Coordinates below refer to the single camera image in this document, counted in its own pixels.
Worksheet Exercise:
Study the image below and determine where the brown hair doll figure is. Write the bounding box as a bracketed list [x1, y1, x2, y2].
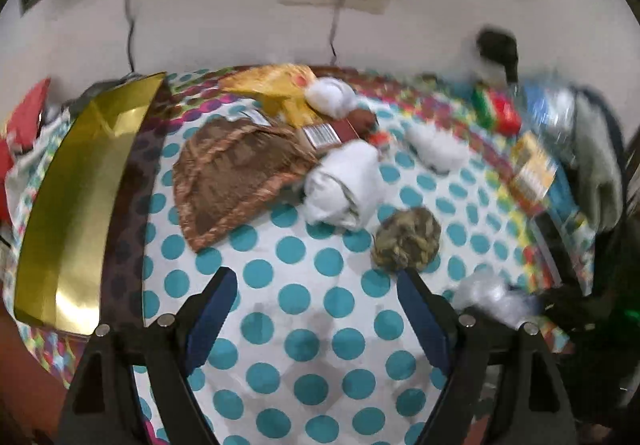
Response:
[346, 108, 392, 150]

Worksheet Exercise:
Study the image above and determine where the white plastic bag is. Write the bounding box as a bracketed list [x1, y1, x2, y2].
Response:
[450, 269, 541, 329]

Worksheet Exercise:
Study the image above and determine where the white sock bundle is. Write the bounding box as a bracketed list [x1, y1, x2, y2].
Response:
[305, 77, 357, 119]

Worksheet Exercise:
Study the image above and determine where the grey cloth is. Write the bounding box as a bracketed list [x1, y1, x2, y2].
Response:
[573, 88, 626, 233]

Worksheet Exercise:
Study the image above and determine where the yellow medicine box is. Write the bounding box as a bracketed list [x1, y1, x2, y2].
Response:
[508, 131, 558, 217]

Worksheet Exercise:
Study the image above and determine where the black cable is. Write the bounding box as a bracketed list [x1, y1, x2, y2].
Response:
[121, 0, 151, 76]

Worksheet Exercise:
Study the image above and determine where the polka dot bed sheet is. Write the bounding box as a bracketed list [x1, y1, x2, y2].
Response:
[2, 66, 601, 445]

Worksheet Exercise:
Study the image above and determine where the yellow snack bag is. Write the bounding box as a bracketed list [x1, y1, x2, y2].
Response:
[219, 64, 322, 128]

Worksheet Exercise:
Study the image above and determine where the gold and maroon box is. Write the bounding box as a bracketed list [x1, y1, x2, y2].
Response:
[13, 72, 165, 337]

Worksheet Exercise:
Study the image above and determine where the white sock pair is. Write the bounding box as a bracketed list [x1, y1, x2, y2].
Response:
[405, 124, 470, 174]

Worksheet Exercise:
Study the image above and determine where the red green medicine box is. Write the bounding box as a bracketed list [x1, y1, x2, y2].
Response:
[472, 84, 522, 138]

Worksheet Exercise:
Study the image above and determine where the clear plastic bag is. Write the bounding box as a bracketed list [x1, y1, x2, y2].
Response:
[521, 78, 576, 166]

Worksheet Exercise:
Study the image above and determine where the brown oatmeal bag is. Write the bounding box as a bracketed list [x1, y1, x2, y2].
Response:
[172, 118, 319, 252]

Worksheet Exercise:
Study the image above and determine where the maroon small carton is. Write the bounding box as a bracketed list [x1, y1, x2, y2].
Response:
[299, 119, 359, 152]

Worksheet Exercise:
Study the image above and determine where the camouflage rolled sock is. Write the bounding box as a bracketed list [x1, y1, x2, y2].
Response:
[371, 207, 442, 273]

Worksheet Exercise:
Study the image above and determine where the red packet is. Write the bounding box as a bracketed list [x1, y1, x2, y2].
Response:
[1, 77, 51, 223]

